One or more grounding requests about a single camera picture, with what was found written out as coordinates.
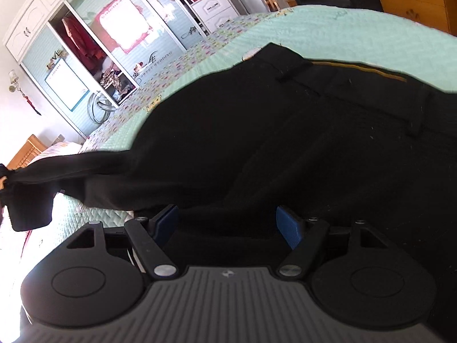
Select mint quilted bee mat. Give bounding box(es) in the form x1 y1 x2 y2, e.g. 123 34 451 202
53 5 457 229

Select black dress pants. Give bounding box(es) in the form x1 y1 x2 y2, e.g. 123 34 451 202
0 42 457 315

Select floral duvet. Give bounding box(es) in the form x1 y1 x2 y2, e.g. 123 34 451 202
23 140 86 174

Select wall lamp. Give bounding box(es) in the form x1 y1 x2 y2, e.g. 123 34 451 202
7 69 23 93

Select wooden headboard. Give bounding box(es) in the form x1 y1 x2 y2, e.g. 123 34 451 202
6 134 49 171

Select red knot ornament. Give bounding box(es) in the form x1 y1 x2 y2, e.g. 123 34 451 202
19 89 43 117

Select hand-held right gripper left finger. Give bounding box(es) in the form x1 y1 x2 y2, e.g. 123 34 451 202
66 204 180 280

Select wooden letter decoration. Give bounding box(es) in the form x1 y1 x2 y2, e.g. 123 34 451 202
46 47 69 71

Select pink-framed poster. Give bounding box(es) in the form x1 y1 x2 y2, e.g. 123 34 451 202
96 0 151 53

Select mint sliding door wardrobe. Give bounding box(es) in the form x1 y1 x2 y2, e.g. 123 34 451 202
3 0 206 140

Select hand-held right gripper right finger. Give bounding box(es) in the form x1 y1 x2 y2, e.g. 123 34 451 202
276 205 384 279

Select patterned clothes pile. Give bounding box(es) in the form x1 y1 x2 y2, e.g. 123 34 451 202
99 71 139 105

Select red hanging clothes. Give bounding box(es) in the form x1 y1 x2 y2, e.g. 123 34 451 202
61 13 108 76

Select white blue-framed poster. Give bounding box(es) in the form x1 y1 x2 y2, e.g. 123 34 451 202
44 58 91 112

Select wooden cabinet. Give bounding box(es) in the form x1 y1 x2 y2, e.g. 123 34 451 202
369 0 457 37

